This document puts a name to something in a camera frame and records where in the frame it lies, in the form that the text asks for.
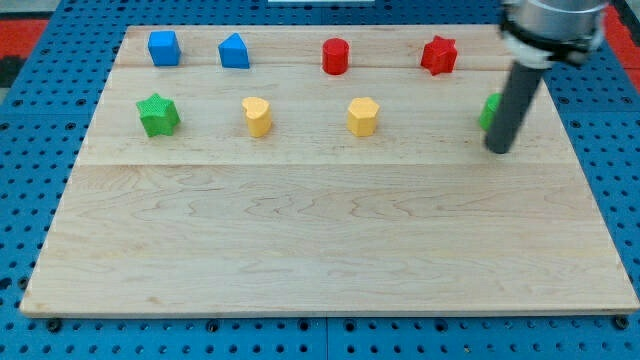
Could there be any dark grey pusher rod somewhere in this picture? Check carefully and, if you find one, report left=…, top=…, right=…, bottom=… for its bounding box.
left=484, top=61, right=545, bottom=154

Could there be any green cylinder block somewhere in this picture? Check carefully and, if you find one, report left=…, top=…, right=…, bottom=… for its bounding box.
left=478, top=93, right=502, bottom=131

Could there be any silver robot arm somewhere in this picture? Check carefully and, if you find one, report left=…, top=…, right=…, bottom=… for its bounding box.
left=485, top=0, right=609, bottom=154

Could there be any yellow hexagon block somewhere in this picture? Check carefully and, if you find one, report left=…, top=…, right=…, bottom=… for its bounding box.
left=347, top=97, right=380, bottom=137

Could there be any red star block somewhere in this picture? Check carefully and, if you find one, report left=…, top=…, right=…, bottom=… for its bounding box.
left=420, top=35, right=458, bottom=76

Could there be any red cylinder block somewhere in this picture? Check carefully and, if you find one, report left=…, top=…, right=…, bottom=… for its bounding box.
left=322, top=37, right=350, bottom=75

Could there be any wooden board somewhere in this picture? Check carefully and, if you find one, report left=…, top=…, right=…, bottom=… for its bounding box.
left=20, top=25, right=639, bottom=319

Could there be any yellow heart block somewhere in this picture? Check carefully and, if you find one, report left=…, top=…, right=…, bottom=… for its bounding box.
left=241, top=97, right=272, bottom=138

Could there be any blue triangle block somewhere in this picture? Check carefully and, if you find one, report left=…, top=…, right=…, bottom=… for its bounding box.
left=218, top=33, right=250, bottom=69

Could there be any blue cube block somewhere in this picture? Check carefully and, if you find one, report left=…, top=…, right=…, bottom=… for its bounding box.
left=147, top=30, right=181, bottom=67

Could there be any green star block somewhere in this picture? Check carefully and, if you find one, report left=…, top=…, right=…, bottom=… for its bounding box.
left=136, top=93, right=181, bottom=137

